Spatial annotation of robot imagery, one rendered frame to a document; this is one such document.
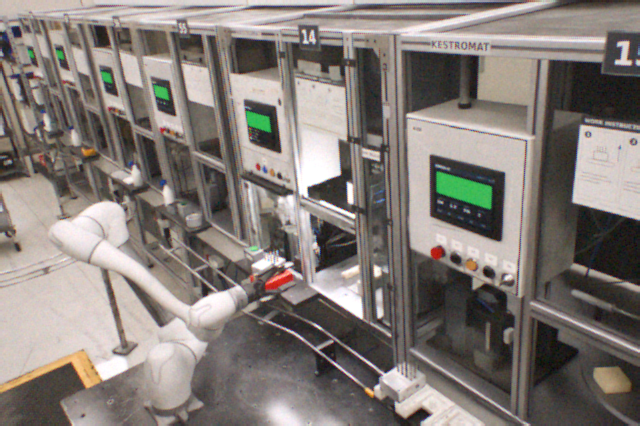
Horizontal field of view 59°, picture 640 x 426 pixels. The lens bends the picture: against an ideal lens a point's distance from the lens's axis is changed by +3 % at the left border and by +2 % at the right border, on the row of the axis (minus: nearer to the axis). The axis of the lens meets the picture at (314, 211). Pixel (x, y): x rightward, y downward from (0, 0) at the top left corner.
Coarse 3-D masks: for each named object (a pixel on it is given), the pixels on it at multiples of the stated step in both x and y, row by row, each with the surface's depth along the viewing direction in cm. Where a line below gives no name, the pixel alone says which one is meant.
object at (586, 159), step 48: (432, 96) 162; (480, 96) 149; (576, 96) 128; (624, 96) 120; (576, 144) 131; (624, 144) 122; (576, 192) 135; (624, 192) 126; (576, 240) 140; (624, 240) 130; (432, 288) 189; (480, 288) 171; (576, 288) 144; (624, 288) 134; (432, 336) 197; (480, 336) 178; (624, 336) 138; (480, 384) 185
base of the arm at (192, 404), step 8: (192, 392) 225; (192, 400) 223; (152, 408) 220; (176, 408) 216; (184, 408) 218; (192, 408) 220; (200, 408) 221; (160, 416) 217; (168, 416) 216; (176, 416) 216; (184, 416) 215; (160, 424) 214; (168, 424) 215
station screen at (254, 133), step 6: (246, 108) 244; (252, 108) 240; (246, 114) 246; (258, 114) 237; (264, 114) 233; (246, 120) 248; (270, 120) 231; (252, 126) 245; (270, 126) 232; (252, 132) 247; (258, 132) 242; (264, 132) 238; (270, 132) 234; (252, 138) 248; (258, 138) 244; (264, 138) 240; (270, 138) 235; (264, 144) 241; (270, 144) 237
